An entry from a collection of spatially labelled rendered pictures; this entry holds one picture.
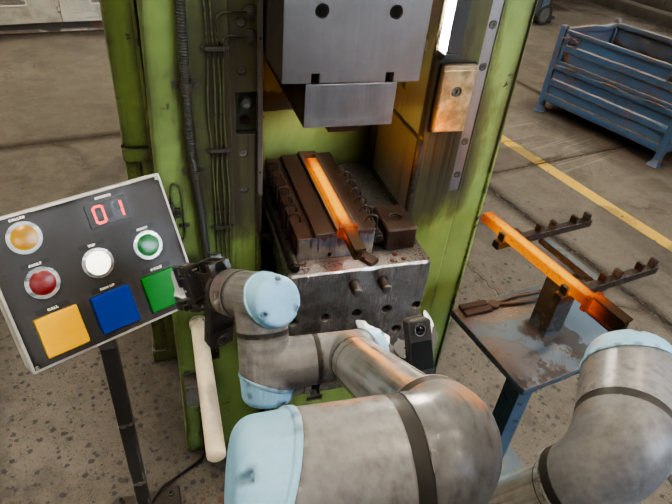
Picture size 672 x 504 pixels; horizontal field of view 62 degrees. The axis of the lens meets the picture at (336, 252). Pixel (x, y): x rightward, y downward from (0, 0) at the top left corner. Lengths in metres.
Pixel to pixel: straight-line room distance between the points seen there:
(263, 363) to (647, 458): 0.48
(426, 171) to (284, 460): 1.22
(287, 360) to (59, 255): 0.51
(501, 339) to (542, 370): 0.13
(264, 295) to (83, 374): 1.75
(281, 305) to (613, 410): 0.42
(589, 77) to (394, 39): 3.91
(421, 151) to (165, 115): 0.65
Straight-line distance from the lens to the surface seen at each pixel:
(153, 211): 1.18
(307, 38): 1.15
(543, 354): 1.53
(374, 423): 0.43
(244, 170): 1.39
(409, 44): 1.22
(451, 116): 1.48
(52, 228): 1.13
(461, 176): 1.61
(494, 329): 1.54
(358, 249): 1.29
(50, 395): 2.42
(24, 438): 2.32
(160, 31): 1.25
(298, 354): 0.81
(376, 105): 1.24
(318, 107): 1.20
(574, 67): 5.10
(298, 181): 1.57
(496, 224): 1.44
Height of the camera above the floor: 1.77
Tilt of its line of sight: 37 degrees down
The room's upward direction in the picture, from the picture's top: 6 degrees clockwise
